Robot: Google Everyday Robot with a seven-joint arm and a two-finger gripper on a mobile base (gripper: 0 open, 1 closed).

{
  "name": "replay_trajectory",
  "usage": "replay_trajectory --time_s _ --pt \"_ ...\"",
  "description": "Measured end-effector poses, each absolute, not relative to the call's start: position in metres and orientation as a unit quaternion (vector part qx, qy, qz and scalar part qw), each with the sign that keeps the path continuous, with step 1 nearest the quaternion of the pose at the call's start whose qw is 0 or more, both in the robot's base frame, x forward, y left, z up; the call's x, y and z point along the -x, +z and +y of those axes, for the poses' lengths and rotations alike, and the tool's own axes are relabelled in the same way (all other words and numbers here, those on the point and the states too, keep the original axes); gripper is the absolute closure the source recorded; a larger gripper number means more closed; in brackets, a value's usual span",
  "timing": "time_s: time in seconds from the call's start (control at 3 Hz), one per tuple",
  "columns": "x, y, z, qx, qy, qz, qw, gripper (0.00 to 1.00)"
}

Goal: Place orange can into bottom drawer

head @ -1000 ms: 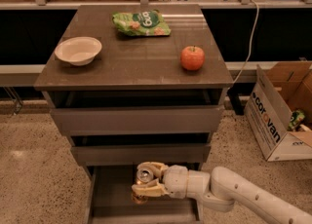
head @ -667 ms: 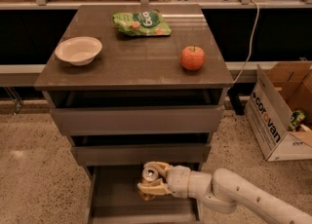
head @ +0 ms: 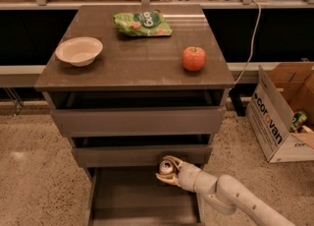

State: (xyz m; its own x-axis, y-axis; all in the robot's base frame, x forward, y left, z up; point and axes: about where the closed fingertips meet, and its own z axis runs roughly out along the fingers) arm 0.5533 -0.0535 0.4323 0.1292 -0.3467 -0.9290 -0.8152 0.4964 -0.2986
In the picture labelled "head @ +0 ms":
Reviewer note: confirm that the bottom grey drawer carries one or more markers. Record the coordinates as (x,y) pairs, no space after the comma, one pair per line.
(132,196)

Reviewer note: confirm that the grey drawer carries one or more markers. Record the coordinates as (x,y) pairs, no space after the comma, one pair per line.
(132,196)
(140,150)
(138,113)

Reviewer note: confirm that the corovan cardboard box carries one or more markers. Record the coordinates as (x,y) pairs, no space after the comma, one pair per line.
(279,94)

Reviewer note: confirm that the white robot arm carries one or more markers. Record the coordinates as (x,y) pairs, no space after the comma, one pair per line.
(225,194)

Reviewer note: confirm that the grey drawer cabinet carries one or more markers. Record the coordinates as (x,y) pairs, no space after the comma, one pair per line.
(139,63)

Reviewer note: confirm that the green snack bag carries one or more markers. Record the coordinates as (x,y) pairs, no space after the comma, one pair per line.
(149,23)

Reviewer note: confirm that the orange soda can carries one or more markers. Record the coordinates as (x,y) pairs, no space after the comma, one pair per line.
(167,167)

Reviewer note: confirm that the white bowl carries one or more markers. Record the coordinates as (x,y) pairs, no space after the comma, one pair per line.
(79,51)

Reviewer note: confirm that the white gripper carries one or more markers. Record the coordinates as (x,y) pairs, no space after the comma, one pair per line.
(186,176)

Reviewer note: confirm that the middle grey drawer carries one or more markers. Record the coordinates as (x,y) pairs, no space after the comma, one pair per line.
(140,150)

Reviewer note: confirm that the green packet in box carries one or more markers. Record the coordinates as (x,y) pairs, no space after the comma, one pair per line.
(299,118)

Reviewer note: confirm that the red apple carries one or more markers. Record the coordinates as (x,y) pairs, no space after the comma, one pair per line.
(193,58)

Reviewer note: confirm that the top grey drawer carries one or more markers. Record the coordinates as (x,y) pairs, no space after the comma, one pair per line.
(138,113)

